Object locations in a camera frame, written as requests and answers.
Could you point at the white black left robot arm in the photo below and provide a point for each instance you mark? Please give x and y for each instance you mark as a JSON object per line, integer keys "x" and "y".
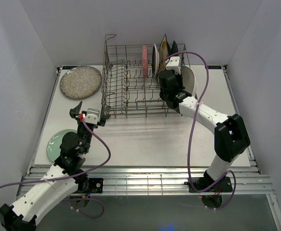
{"x": 63, "y": 178}

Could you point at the grey wire dish rack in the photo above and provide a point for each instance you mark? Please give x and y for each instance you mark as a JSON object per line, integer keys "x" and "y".
{"x": 124, "y": 90}

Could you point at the dark logo sticker right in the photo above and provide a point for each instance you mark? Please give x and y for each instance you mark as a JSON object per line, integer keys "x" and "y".
{"x": 216, "y": 67}

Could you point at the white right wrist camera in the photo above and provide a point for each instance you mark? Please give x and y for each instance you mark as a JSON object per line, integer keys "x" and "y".
{"x": 173, "y": 62}

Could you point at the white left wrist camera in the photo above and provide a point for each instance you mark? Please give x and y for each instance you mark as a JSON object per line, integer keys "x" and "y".
{"x": 90, "y": 116}

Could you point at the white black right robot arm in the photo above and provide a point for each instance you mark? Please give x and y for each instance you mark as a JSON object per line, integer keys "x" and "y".
{"x": 230, "y": 135}

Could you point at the white plate steam logo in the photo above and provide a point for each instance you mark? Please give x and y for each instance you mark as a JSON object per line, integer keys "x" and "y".
{"x": 155, "y": 61}

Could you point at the cream floral square plate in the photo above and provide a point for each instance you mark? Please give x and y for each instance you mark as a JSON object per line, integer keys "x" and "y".
{"x": 164, "y": 52}

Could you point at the pink dotted scalloped plate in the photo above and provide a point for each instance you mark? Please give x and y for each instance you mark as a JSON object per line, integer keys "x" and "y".
{"x": 145, "y": 61}

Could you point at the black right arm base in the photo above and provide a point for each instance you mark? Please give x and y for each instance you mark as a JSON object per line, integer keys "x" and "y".
{"x": 222, "y": 186}

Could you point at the white oval plate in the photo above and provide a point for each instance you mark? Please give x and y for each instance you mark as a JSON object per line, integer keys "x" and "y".
{"x": 189, "y": 80}

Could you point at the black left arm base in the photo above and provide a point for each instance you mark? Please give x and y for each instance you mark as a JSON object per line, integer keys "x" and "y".
{"x": 94, "y": 185}

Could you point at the speckled brown round plate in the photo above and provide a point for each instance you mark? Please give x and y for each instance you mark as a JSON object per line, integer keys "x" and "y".
{"x": 80, "y": 82}

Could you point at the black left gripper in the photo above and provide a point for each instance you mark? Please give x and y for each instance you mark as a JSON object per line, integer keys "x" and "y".
{"x": 76, "y": 111}

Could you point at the dark logo sticker left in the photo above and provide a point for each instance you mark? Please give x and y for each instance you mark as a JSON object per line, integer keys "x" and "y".
{"x": 68, "y": 67}

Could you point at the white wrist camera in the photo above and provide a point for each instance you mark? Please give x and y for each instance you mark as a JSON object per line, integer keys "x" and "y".
{"x": 173, "y": 62}
{"x": 90, "y": 116}

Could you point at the mint green flower plate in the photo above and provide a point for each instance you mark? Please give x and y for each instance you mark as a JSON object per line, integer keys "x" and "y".
{"x": 53, "y": 146}

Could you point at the dark logo sticker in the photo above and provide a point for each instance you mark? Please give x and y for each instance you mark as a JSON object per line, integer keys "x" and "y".
{"x": 216, "y": 67}
{"x": 68, "y": 67}

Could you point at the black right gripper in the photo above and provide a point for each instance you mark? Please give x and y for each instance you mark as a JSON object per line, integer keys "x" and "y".
{"x": 179, "y": 77}

